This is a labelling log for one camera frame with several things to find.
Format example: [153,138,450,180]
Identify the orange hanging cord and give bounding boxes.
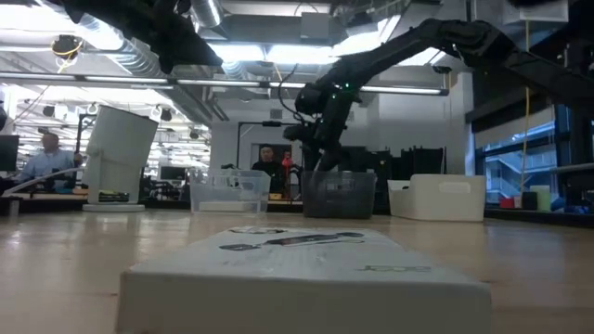
[522,20,531,196]

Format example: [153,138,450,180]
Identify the yellow ceiling cable reel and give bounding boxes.
[51,34,84,61]

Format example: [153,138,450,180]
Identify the black gantry frame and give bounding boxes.
[236,120,306,172]

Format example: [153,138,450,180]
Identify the silver ventilation duct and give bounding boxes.
[187,0,224,29]

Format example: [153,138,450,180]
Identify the large white acer box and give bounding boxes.
[114,225,494,334]

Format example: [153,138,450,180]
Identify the person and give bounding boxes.
[251,145,290,195]
[18,133,84,185]

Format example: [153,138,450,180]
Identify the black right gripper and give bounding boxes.
[283,78,361,172]

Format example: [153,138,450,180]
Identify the clear plastic bin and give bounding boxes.
[187,167,272,217]

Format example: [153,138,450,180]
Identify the white plastic bin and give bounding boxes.
[387,173,487,223]

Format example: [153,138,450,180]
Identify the black storage cabinets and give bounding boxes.
[342,147,446,214]

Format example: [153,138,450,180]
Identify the long ceiling light strip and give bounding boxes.
[0,71,450,97]

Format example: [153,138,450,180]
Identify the green cup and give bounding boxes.
[528,185,552,213]

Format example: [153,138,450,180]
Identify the black computer monitor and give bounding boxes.
[0,134,20,173]

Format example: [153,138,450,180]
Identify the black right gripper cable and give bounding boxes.
[277,63,307,124]

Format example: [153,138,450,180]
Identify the dark grey plastic bin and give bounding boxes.
[301,170,378,220]

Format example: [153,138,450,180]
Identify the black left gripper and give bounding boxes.
[157,18,223,75]

